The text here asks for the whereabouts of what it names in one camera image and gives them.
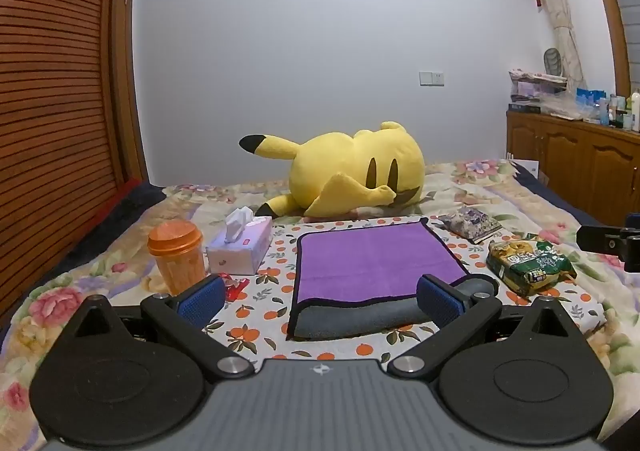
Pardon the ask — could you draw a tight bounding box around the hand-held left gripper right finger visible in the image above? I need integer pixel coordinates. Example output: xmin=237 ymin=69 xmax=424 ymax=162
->
xmin=388 ymin=274 xmax=572 ymax=380

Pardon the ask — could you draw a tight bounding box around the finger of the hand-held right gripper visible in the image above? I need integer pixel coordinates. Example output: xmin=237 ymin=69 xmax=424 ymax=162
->
xmin=576 ymin=225 xmax=626 ymax=254

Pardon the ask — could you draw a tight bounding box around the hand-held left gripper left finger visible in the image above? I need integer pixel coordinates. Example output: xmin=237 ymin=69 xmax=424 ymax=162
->
xmin=72 ymin=274 xmax=255 ymax=380

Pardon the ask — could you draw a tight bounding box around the purple and grey towel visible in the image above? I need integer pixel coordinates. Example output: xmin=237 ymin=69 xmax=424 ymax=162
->
xmin=287 ymin=217 xmax=500 ymax=343

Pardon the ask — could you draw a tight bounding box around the red snack wrapper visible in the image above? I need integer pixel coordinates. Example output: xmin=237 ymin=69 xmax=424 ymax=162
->
xmin=218 ymin=272 xmax=250 ymax=302

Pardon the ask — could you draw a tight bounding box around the orange plastic cup with lid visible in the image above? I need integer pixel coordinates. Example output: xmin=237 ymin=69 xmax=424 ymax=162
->
xmin=147 ymin=220 xmax=207 ymax=297

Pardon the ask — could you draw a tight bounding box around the dark blue bed sheet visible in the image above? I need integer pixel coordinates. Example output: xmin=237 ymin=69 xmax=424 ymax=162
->
xmin=515 ymin=164 xmax=603 ymax=227

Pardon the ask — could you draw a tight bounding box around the orange fruit print cloth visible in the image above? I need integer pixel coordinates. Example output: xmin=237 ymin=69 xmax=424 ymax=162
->
xmin=200 ymin=215 xmax=610 ymax=368

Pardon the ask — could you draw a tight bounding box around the pink tissue box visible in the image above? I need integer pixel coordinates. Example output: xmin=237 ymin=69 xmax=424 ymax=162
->
xmin=206 ymin=206 xmax=273 ymax=277

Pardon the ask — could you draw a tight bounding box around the green snack bag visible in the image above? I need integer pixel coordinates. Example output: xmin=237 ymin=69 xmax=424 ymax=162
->
xmin=486 ymin=238 xmax=578 ymax=297

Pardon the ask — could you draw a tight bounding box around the purple patterned packet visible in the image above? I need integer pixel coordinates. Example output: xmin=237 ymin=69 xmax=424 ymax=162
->
xmin=438 ymin=206 xmax=504 ymax=245

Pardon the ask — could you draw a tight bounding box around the wooden cabinet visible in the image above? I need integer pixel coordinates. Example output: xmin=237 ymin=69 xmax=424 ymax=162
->
xmin=506 ymin=110 xmax=640 ymax=228

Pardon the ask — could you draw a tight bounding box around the white cardboard box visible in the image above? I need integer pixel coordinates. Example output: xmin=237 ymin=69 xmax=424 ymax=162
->
xmin=506 ymin=157 xmax=549 ymax=183

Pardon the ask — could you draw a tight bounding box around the group of toiletry bottles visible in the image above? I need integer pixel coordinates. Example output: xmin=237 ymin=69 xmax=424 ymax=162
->
xmin=598 ymin=89 xmax=640 ymax=133

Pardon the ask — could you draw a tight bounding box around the blue carton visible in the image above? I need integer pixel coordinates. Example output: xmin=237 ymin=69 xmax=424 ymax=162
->
xmin=575 ymin=88 xmax=609 ymax=123

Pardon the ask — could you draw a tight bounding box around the clear plastic bag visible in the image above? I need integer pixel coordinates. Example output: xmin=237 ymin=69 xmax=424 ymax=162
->
xmin=541 ymin=91 xmax=583 ymax=121

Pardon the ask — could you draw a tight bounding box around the floral blanket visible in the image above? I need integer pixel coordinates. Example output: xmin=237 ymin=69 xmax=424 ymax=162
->
xmin=0 ymin=158 xmax=640 ymax=451

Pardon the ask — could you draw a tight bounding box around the yellow plush toy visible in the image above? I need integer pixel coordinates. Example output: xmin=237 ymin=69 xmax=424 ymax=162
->
xmin=238 ymin=121 xmax=426 ymax=218

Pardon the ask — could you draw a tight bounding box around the pile of bags and papers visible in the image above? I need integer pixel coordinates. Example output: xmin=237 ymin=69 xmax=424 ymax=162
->
xmin=508 ymin=68 xmax=569 ymax=105

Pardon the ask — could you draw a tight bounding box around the grey fan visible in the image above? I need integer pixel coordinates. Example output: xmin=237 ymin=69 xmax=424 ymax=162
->
xmin=543 ymin=47 xmax=564 ymax=78

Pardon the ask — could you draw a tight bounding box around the beige curtain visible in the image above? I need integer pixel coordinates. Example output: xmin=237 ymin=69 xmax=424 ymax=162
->
xmin=514 ymin=0 xmax=586 ymax=93

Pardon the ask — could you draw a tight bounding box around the wooden louvred wardrobe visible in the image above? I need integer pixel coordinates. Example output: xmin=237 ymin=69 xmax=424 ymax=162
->
xmin=0 ymin=0 xmax=151 ymax=329

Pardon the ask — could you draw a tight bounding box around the wooden window frame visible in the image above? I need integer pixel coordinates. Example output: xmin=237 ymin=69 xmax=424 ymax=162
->
xmin=580 ymin=0 xmax=633 ymax=98

